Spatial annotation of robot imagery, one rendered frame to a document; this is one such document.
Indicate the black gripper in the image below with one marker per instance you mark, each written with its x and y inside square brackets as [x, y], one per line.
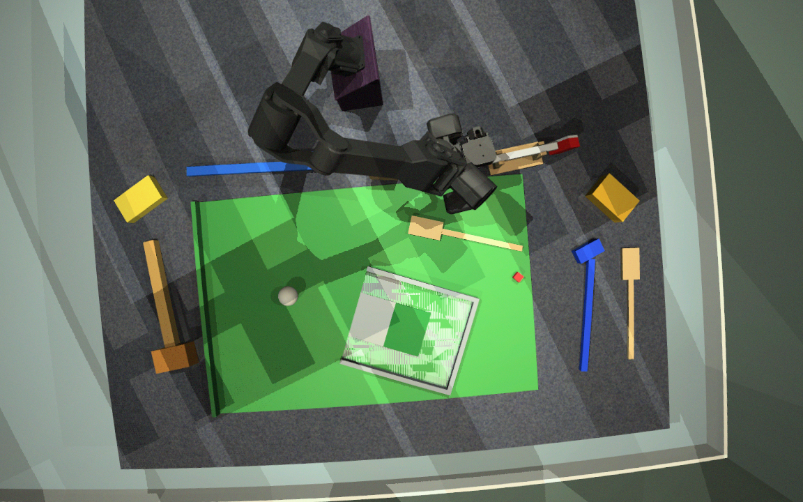
[448, 128]

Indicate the yellow rectangular block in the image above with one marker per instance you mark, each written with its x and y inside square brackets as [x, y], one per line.
[140, 199]

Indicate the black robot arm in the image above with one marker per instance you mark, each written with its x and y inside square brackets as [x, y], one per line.
[417, 164]

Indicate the green rectangular mat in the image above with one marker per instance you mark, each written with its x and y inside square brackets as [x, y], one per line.
[273, 357]

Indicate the white golf ball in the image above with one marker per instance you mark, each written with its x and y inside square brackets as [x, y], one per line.
[287, 296]

